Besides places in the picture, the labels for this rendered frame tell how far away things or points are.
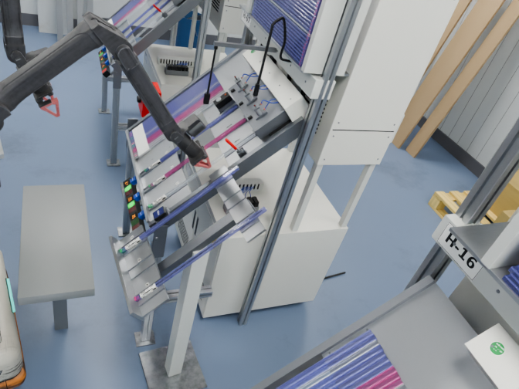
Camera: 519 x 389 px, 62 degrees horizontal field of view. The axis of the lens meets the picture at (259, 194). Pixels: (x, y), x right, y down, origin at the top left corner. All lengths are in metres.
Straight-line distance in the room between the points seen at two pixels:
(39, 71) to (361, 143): 1.19
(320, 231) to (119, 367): 1.10
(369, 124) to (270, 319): 1.20
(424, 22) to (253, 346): 1.64
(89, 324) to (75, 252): 0.61
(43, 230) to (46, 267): 0.19
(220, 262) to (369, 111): 0.91
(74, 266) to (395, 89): 1.36
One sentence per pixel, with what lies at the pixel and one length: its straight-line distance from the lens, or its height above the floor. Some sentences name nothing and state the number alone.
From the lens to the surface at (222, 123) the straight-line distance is 1.84.
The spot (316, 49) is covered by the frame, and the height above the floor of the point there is 1.47.
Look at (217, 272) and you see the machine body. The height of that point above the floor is 0.41.
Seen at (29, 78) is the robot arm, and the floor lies 1.34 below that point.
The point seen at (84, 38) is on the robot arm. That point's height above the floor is 1.45.
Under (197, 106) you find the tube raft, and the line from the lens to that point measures 2.01.
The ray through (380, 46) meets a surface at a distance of 1.63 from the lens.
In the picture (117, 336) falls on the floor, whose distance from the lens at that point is 2.26.
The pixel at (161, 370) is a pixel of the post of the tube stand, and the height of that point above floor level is 0.01.
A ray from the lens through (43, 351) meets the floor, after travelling 2.25.
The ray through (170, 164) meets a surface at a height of 0.82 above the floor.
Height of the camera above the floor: 1.89
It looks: 36 degrees down
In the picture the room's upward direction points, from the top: 17 degrees clockwise
